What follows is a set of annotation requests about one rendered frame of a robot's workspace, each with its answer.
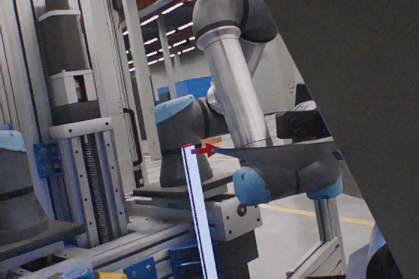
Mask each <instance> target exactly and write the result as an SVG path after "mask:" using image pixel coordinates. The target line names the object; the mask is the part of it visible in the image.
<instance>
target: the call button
mask: <svg viewBox="0 0 419 279"><path fill-rule="evenodd" d="M57 278H59V279H93V278H94V274H93V270H92V269H91V268H88V267H82V268H74V269H73V270H70V271H68V272H65V273H64V274H62V275H60V276H58V277H57Z"/></svg>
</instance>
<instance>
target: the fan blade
mask: <svg viewBox="0 0 419 279"><path fill-rule="evenodd" d="M337 149H338V148H337V146H336V144H335V142H334V140H333V138H332V137H331V135H327V136H324V137H321V138H314V139H311V140H306V141H300V142H297V143H291V144H282V145H275V146H268V147H231V148H213V149H211V151H212V152H214V153H219V154H222V155H224V156H232V157H235V158H238V159H244V160H246V161H250V162H255V163H257V164H262V165H269V166H272V167H276V168H281V169H284V170H288V171H300V170H302V169H303V168H306V167H307V166H308V165H311V164H312V163H314V162H315V161H316V160H318V159H320V158H322V157H323V156H327V155H328V154H329V153H331V152H333V151H335V150H337Z"/></svg>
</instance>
